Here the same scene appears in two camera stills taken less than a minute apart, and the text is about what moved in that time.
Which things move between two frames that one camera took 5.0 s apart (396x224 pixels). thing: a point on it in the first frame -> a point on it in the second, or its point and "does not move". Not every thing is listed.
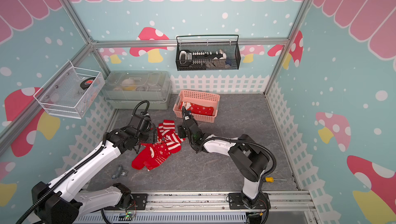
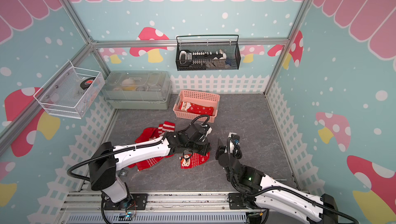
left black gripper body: [144, 137] -> [198, 146]
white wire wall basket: [70, 93] does not move
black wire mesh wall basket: [205, 52] does not move
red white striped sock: [166, 131] -> [188, 160]
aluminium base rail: [209, 208] does not move
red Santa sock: [197, 109] does not move
